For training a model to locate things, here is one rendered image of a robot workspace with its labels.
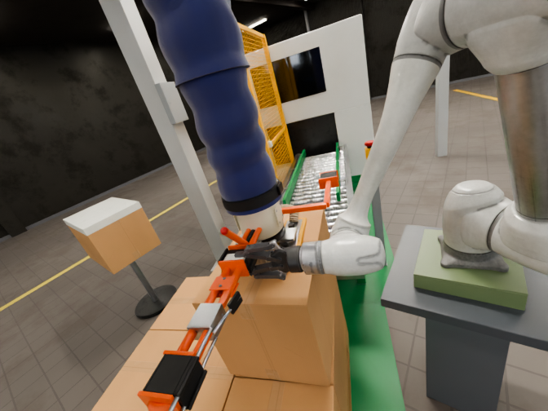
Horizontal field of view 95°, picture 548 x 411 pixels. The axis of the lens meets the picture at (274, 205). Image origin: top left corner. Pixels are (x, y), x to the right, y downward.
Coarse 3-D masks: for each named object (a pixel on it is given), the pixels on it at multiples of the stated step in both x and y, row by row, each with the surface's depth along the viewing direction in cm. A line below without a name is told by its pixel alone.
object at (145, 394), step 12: (168, 360) 49; (180, 360) 48; (156, 372) 48; (168, 372) 47; (180, 372) 46; (156, 384) 45; (168, 384) 45; (144, 396) 44; (156, 396) 43; (168, 396) 43; (180, 408) 44
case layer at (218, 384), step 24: (192, 288) 159; (336, 288) 136; (168, 312) 145; (192, 312) 140; (336, 312) 122; (144, 336) 134; (168, 336) 129; (336, 336) 111; (144, 360) 120; (216, 360) 110; (336, 360) 102; (120, 384) 112; (144, 384) 109; (216, 384) 101; (240, 384) 98; (264, 384) 96; (288, 384) 93; (312, 384) 91; (336, 384) 95; (96, 408) 105; (120, 408) 102; (144, 408) 100; (192, 408) 95; (216, 408) 93; (240, 408) 91; (264, 408) 89; (288, 408) 87; (312, 408) 85; (336, 408) 88
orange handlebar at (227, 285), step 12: (312, 204) 96; (324, 204) 94; (252, 240) 84; (216, 276) 71; (228, 276) 69; (216, 288) 66; (228, 288) 65; (192, 336) 55; (204, 336) 54; (180, 348) 53; (204, 348) 52; (156, 408) 43; (168, 408) 43
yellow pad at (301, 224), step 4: (288, 220) 115; (300, 220) 111; (304, 220) 111; (284, 224) 113; (288, 224) 106; (292, 224) 105; (296, 224) 109; (300, 224) 108; (304, 224) 108; (300, 228) 106; (304, 228) 107; (300, 232) 103; (296, 236) 100; (300, 236) 100; (296, 240) 98; (300, 240) 98; (280, 244) 99; (284, 244) 93; (288, 244) 93; (292, 244) 96; (296, 244) 96; (300, 244) 96
